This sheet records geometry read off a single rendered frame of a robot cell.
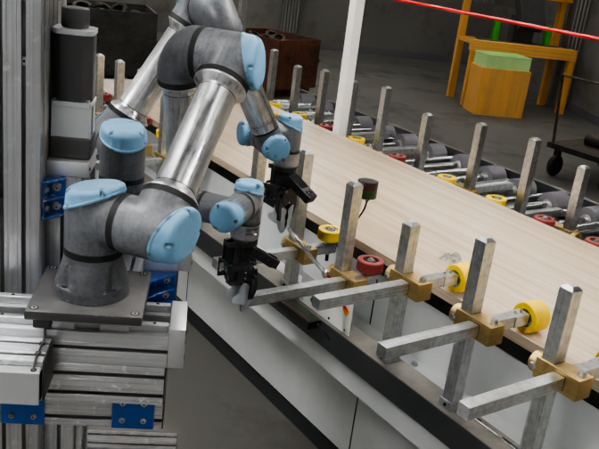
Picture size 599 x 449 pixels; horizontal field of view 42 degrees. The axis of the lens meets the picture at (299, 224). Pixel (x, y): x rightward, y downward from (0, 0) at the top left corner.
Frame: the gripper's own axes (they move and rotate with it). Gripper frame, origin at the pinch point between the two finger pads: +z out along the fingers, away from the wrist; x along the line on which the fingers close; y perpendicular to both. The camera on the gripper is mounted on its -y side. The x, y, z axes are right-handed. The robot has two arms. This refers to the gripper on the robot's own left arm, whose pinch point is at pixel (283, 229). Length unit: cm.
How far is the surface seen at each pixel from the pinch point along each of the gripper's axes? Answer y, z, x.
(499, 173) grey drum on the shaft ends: -2, 9, -170
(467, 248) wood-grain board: -43, 2, -42
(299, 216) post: -0.2, -2.6, -7.7
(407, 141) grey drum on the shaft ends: 56, 10, -184
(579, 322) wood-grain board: -88, 2, -16
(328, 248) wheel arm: -7.3, 7.6, -15.6
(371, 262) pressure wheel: -29.4, 2.0, -4.2
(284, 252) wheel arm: -1.4, 7.1, 0.0
